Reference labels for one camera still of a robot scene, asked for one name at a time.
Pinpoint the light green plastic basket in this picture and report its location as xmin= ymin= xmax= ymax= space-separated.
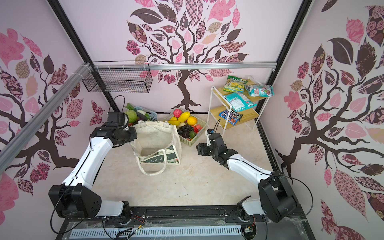
xmin=165 ymin=113 xmax=207 ymax=147

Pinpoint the orange yellow orange fruit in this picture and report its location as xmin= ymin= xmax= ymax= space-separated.
xmin=187 ymin=116 xmax=198 ymax=126

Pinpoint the black grape bunch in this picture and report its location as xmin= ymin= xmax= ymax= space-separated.
xmin=177 ymin=124 xmax=195 ymax=139

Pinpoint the beige canvas grocery bag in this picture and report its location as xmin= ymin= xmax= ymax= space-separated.
xmin=130 ymin=121 xmax=182 ymax=176

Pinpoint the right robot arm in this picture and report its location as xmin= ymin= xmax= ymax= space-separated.
xmin=196 ymin=129 xmax=299 ymax=223

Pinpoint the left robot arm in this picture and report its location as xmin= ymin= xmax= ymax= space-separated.
xmin=49 ymin=112 xmax=137 ymax=221

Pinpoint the blue dark candy bag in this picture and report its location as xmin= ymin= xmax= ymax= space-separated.
xmin=219 ymin=110 xmax=243 ymax=126

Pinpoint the teal white snack bag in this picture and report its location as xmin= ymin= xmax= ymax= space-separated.
xmin=225 ymin=93 xmax=257 ymax=112

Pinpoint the green yellow snack bag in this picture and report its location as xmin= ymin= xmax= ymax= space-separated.
xmin=222 ymin=76 xmax=248 ymax=93

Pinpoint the teal pink snack bag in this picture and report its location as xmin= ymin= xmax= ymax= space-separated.
xmin=245 ymin=85 xmax=274 ymax=98

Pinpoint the green cabbage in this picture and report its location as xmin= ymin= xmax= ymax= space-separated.
xmin=126 ymin=110 xmax=138 ymax=124

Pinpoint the dark purple eggplant back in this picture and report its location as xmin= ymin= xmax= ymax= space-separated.
xmin=136 ymin=110 xmax=151 ymax=122

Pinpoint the light blue plastic basket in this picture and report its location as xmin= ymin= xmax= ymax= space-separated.
xmin=125 ymin=105 xmax=158 ymax=125

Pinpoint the yellow mango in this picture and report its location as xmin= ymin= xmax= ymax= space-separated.
xmin=178 ymin=112 xmax=191 ymax=123

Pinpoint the white wooden two-tier shelf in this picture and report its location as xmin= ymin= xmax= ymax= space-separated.
xmin=208 ymin=76 xmax=271 ymax=134

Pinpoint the pink red pomegranate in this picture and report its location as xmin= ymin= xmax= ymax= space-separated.
xmin=173 ymin=109 xmax=183 ymax=119

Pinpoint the white vented strip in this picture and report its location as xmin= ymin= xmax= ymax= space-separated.
xmin=68 ymin=226 xmax=243 ymax=240

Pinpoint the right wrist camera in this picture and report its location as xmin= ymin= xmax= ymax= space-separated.
xmin=205 ymin=129 xmax=215 ymax=146

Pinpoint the black wire wall basket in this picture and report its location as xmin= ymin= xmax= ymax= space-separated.
xmin=82 ymin=60 xmax=153 ymax=94

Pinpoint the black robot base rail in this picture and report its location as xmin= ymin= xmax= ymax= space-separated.
xmin=55 ymin=205 xmax=315 ymax=240

